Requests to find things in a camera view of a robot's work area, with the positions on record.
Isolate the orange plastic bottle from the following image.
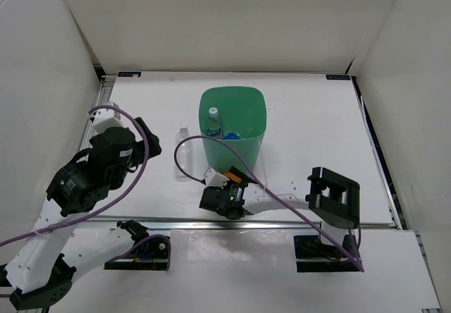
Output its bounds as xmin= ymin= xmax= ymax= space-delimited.
xmin=224 ymin=171 xmax=242 ymax=183

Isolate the blue label plastic bottle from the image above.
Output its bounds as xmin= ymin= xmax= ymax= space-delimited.
xmin=222 ymin=133 xmax=241 ymax=140

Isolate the white orange label bottle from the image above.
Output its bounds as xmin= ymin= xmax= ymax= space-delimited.
xmin=205 ymin=107 xmax=224 ymax=138

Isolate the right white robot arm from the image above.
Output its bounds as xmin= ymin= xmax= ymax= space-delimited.
xmin=199 ymin=167 xmax=360 ymax=257

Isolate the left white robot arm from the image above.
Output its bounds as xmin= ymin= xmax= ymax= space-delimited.
xmin=1 ymin=117 xmax=161 ymax=311

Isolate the green plastic bin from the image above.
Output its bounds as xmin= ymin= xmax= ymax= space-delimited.
xmin=199 ymin=86 xmax=267 ymax=173

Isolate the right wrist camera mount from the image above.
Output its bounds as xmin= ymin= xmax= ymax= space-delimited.
xmin=204 ymin=167 xmax=230 ymax=188

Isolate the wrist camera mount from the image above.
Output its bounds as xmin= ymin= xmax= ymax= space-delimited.
xmin=204 ymin=167 xmax=230 ymax=188
xmin=89 ymin=109 xmax=125 ymax=135

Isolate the aluminium front rail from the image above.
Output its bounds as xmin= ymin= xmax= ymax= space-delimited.
xmin=70 ymin=216 xmax=330 ymax=231

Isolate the aluminium rail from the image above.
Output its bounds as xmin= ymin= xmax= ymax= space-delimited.
xmin=70 ymin=216 xmax=330 ymax=231
xmin=80 ymin=75 xmax=116 ymax=149

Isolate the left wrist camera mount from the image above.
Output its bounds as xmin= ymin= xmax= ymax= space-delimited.
xmin=89 ymin=109 xmax=125 ymax=135

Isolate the aluminium left rail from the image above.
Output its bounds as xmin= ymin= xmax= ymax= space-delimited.
xmin=80 ymin=75 xmax=116 ymax=149

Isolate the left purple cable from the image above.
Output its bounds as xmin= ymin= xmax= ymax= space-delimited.
xmin=0 ymin=104 xmax=173 ymax=296

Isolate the purple cable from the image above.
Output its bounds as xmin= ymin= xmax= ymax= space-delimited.
xmin=174 ymin=135 xmax=364 ymax=274
xmin=0 ymin=104 xmax=173 ymax=296

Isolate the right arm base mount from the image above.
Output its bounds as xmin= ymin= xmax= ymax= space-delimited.
xmin=293 ymin=234 xmax=358 ymax=273

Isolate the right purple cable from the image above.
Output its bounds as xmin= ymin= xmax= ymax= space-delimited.
xmin=174 ymin=135 xmax=364 ymax=274

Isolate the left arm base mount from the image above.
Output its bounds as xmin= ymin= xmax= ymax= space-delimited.
xmin=104 ymin=220 xmax=171 ymax=271

